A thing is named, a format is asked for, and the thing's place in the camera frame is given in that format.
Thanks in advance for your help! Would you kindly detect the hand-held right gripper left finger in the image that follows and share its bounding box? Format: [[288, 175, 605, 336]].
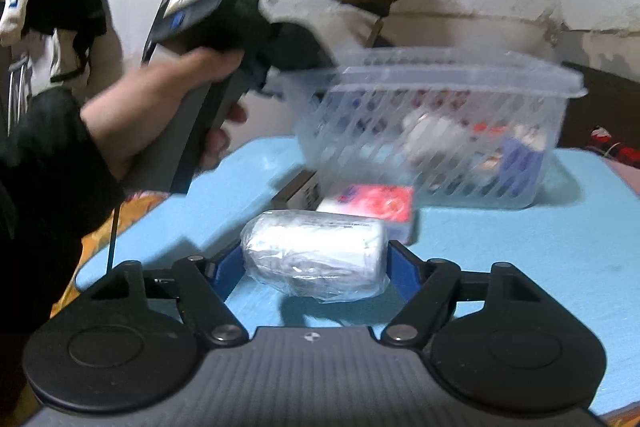
[[89, 243, 249, 349]]

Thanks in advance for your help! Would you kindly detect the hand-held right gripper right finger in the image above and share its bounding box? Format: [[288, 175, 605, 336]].
[[381, 240, 542, 351]]

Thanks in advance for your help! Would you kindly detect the white roll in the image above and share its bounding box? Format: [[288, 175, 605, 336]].
[[239, 209, 390, 304]]

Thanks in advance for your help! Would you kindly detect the purple box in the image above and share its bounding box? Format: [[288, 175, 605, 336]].
[[500, 134, 546, 188]]

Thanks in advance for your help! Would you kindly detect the red box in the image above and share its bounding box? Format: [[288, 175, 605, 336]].
[[472, 121, 508, 140]]

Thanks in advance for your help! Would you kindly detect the clear plastic basket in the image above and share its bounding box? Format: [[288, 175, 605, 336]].
[[266, 48, 589, 212]]

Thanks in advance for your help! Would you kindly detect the person's left forearm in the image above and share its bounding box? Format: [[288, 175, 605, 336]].
[[0, 86, 127, 338]]

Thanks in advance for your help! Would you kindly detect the person's left hand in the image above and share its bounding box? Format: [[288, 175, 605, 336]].
[[81, 48, 249, 181]]

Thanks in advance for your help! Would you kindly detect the red and white tissue pack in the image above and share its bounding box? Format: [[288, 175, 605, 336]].
[[316, 183, 419, 246]]

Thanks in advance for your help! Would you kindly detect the grey striped small box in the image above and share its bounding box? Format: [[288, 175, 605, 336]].
[[272, 170, 322, 214]]

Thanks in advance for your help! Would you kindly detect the orange floral blanket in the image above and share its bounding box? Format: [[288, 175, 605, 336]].
[[50, 191, 168, 308]]

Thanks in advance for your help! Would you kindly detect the dark wooden headboard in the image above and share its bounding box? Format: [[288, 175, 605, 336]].
[[562, 63, 640, 150]]

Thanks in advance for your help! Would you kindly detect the thin black cable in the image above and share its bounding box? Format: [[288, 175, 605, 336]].
[[106, 199, 121, 270]]

